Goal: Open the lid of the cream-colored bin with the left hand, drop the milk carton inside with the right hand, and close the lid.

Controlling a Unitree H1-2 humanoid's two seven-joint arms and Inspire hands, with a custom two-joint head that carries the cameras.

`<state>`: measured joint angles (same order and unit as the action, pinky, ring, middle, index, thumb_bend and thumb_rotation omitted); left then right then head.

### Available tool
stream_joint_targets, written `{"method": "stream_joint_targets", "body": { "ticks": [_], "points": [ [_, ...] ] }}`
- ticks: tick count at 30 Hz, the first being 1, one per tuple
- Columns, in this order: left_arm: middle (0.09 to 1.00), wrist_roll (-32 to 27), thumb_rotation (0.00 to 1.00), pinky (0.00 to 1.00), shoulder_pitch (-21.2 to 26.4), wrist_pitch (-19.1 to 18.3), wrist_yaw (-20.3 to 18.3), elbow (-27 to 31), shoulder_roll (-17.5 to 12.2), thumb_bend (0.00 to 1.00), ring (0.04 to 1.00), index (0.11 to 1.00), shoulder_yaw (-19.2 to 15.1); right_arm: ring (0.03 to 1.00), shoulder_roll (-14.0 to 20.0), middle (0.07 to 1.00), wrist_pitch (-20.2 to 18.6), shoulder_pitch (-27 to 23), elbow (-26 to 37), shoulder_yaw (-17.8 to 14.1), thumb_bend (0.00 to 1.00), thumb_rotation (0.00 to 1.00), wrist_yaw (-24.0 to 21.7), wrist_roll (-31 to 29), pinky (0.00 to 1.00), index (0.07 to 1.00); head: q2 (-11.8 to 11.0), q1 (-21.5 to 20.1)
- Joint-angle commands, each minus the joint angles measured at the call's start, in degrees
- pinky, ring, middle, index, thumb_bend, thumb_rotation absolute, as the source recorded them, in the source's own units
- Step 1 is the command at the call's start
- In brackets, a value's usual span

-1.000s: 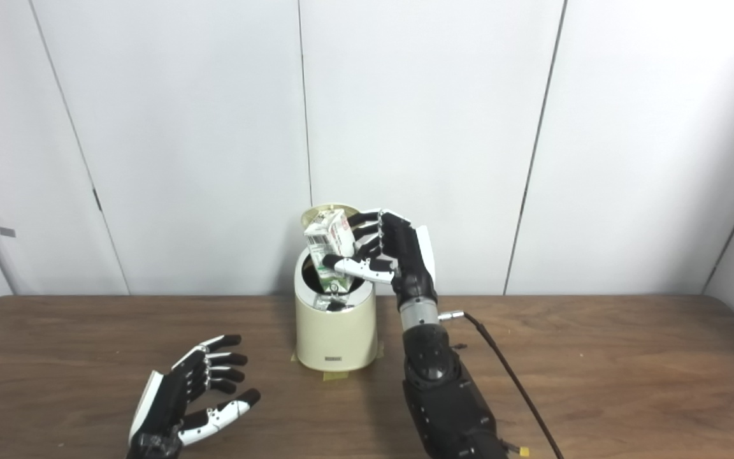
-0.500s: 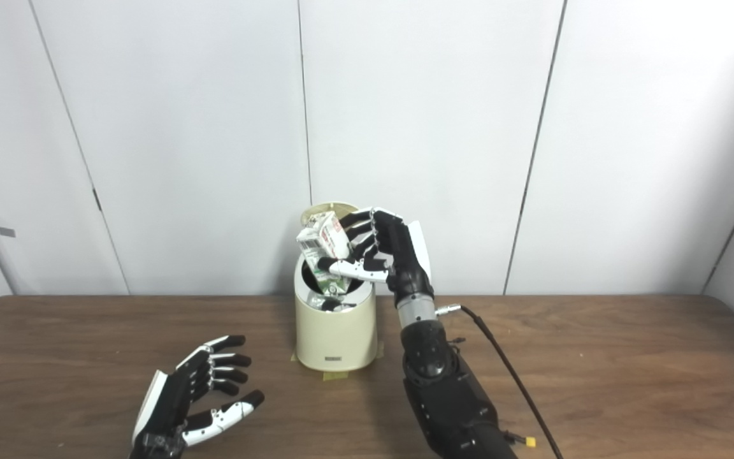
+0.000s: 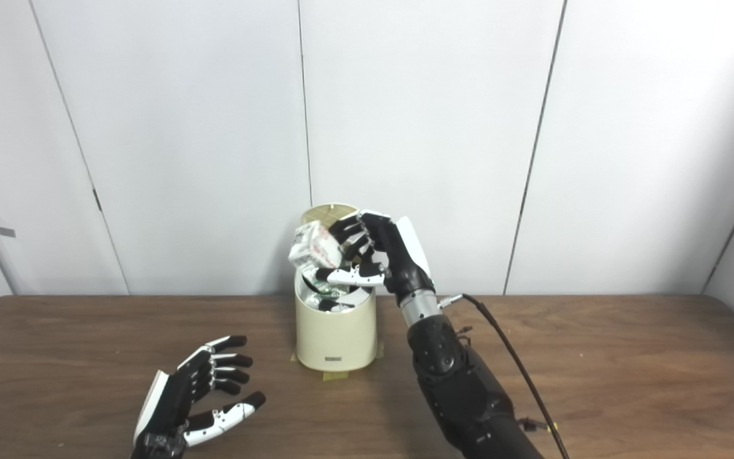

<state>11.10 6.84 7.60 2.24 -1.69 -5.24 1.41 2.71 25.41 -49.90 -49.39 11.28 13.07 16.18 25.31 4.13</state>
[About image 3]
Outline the white green milk carton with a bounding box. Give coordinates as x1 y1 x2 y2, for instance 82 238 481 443
288 221 343 273

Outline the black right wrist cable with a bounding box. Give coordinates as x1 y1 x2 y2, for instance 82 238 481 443
438 293 570 459

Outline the cream round bin lid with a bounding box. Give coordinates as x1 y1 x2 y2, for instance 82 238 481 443
301 203 360 225

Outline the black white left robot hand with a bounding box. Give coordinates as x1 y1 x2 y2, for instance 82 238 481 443
130 335 266 459

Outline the cream-colored bin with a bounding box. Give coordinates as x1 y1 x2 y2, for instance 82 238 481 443
294 255 378 372

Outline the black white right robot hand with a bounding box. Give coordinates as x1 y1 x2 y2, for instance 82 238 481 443
315 211 436 305

